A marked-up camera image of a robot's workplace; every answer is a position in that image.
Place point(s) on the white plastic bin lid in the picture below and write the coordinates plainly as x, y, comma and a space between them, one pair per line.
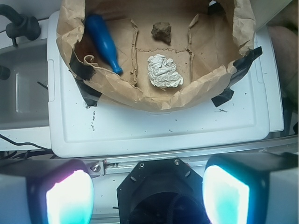
77, 130

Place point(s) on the brown rock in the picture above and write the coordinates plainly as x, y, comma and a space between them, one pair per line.
162, 31

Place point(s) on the white paper ball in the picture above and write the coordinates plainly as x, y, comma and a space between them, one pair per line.
162, 72

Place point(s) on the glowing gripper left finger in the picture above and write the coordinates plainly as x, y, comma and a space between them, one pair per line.
45, 192

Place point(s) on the black octagonal mount plate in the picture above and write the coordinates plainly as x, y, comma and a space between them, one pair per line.
161, 192

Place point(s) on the blue plastic bottle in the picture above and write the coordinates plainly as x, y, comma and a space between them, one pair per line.
104, 44

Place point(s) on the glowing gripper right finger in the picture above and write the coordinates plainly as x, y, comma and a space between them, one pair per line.
252, 188

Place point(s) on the brown paper bag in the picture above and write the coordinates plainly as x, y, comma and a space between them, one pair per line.
203, 46

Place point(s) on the black tape piece right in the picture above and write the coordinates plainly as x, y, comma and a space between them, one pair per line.
242, 65

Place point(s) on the clear plastic container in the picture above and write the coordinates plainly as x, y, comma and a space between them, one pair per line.
24, 95

